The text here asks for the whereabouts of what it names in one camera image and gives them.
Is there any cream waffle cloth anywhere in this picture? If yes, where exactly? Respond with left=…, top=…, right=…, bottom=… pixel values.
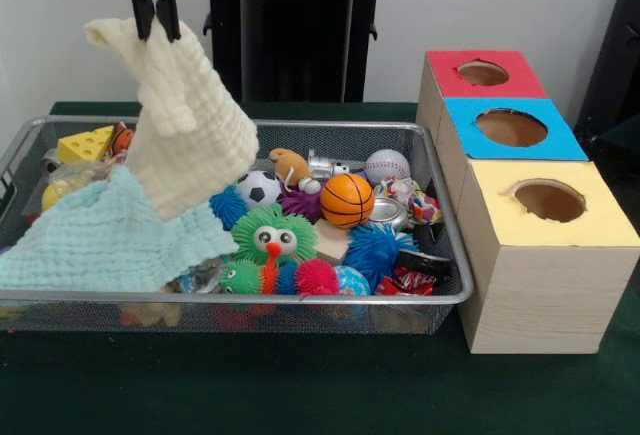
left=83, top=17, right=260, bottom=221

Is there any brown plush animal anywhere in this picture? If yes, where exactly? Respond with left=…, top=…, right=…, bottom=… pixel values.
left=268, top=147, right=321, bottom=195

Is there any silver mesh bin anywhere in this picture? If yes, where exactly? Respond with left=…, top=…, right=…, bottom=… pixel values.
left=0, top=114, right=475, bottom=336

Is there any wooden box with three holes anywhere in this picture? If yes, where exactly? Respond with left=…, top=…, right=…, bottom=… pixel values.
left=415, top=49, right=640, bottom=355

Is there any yellow cheese wedge toy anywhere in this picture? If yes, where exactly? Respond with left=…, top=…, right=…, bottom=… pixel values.
left=57, top=124, right=116, bottom=164

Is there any small soccer ball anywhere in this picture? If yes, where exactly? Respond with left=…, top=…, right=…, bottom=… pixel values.
left=237, top=169, right=284, bottom=209

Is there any silver robot toy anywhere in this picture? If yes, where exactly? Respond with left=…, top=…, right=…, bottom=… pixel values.
left=307, top=148, right=351, bottom=179

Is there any green spiky monster with eyes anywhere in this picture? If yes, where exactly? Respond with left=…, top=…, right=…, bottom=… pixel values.
left=230, top=203, right=319, bottom=266

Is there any light blue waffle cloth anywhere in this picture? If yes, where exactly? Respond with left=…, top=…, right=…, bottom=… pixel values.
left=0, top=164, right=240, bottom=294

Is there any orange basketball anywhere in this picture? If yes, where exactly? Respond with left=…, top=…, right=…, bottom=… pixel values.
left=319, top=173, right=376, bottom=230

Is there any white baseball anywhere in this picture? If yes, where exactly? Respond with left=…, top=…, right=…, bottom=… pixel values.
left=363, top=148, right=412, bottom=187

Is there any multicolour spiky caterpillar toy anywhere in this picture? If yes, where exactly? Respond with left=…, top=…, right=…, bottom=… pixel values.
left=218, top=244, right=340, bottom=297

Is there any blue spiky ball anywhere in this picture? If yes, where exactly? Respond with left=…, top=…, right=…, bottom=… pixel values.
left=342, top=222, right=420, bottom=292

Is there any dark green tablecloth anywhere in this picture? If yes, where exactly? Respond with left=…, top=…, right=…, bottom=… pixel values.
left=0, top=99, right=640, bottom=435

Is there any black upright panel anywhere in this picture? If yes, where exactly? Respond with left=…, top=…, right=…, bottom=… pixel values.
left=574, top=0, right=640, bottom=156

